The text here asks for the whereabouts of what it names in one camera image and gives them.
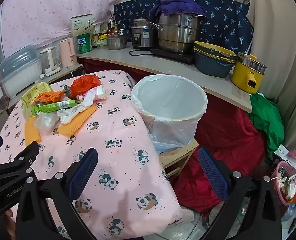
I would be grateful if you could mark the white power plug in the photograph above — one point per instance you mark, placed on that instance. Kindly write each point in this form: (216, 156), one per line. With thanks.
(42, 76)

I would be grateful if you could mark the green tin can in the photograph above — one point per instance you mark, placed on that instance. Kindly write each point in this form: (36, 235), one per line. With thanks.
(84, 43)

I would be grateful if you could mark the yellow green tea packet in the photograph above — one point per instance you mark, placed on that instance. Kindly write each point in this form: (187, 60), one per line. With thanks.
(35, 90)

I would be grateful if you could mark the dark blue basin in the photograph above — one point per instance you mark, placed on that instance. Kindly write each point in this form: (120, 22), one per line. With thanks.
(210, 66)

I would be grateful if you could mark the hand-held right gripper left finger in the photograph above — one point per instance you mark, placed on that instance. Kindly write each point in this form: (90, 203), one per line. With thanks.
(84, 175)

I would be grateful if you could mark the pink white paper cup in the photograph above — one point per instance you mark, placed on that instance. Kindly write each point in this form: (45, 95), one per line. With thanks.
(100, 93)

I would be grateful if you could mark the purple cloth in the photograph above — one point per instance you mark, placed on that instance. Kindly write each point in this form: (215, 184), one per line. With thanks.
(175, 5)

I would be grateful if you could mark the clear plastic bottle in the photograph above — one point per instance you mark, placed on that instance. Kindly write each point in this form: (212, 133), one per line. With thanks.
(212, 216)

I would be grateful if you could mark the white glass kettle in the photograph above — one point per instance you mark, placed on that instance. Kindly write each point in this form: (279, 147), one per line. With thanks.
(49, 60)

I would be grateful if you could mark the large steel steamer pot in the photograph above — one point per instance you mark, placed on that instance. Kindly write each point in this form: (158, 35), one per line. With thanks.
(180, 32)

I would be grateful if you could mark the orange ridged wrapper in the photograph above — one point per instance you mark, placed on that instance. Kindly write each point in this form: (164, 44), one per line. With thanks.
(32, 132)

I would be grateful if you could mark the black induction cooker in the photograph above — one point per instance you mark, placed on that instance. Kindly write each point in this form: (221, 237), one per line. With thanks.
(172, 55)

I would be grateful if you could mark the red plastic bag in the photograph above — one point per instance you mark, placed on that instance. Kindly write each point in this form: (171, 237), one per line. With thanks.
(84, 85)

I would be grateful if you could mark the orange snack bag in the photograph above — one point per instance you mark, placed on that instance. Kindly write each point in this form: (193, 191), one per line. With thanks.
(49, 97)

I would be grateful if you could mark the steel rice cooker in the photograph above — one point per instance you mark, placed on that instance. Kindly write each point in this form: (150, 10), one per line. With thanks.
(144, 35)

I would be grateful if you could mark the pink panda printed tablecloth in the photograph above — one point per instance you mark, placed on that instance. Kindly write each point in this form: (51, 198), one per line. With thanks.
(118, 140)

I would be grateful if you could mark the pink electric kettle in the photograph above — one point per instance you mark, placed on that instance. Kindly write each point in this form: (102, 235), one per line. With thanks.
(68, 52)

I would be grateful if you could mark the yellow rimmed grey bowl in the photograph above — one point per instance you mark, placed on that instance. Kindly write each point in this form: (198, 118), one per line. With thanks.
(202, 54)
(212, 47)

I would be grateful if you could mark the red cloth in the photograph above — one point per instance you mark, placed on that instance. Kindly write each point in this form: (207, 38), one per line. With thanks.
(225, 142)

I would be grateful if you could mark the yellow lid jar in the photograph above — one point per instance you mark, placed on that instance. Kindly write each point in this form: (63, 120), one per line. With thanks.
(102, 40)

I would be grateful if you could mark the pink dotted fabric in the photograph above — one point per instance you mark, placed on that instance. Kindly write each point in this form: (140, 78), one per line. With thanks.
(50, 7)

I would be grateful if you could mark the green cardboard box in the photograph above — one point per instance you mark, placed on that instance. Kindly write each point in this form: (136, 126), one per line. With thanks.
(50, 107)

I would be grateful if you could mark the green cloth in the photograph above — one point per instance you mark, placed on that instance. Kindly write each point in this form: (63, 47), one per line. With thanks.
(267, 120)

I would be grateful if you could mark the white squeezed tube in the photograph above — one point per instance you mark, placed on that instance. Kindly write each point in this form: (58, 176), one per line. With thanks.
(70, 113)

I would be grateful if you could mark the small steel lidded pot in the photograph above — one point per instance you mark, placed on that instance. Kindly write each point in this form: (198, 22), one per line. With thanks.
(116, 42)

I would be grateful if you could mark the white dish box grey lid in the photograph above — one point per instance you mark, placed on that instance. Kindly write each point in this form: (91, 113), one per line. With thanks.
(20, 75)

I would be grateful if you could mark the yellow electric cooking pot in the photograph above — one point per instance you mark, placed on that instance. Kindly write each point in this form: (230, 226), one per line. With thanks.
(245, 77)

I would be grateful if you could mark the wooden stool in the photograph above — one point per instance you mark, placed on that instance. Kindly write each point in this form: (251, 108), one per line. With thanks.
(175, 157)

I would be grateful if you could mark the dark sauce bottle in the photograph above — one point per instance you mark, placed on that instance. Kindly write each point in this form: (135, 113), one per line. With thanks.
(109, 28)

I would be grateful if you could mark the white carton box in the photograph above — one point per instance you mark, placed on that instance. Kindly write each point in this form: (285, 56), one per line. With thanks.
(81, 25)

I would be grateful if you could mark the clear plastic bag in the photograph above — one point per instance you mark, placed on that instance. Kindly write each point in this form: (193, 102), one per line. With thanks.
(46, 123)

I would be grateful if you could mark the beige curtain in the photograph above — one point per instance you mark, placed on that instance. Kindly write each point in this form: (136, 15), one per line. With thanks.
(282, 42)

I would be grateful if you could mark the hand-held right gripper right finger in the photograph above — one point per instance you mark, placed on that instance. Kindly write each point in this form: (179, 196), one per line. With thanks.
(212, 175)

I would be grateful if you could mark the pink plastic basket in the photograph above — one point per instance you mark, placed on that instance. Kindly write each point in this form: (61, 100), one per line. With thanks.
(277, 180)

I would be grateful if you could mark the navy leaf printed cloth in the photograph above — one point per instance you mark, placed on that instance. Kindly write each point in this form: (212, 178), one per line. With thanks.
(225, 22)

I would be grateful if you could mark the orange cloth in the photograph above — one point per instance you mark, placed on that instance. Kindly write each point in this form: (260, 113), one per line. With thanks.
(75, 122)

